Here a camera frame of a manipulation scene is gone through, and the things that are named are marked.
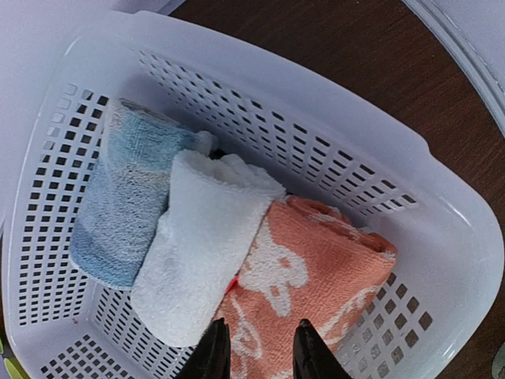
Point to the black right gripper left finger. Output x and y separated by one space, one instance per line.
211 357

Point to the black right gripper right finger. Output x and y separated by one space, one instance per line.
312 359

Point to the orange patterned towel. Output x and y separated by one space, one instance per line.
307 261

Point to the white towel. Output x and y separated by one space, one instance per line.
216 207

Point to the rolled grey towel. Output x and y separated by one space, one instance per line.
128 191

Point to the green plate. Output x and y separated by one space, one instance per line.
10 366

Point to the white plastic basket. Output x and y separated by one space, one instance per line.
314 136

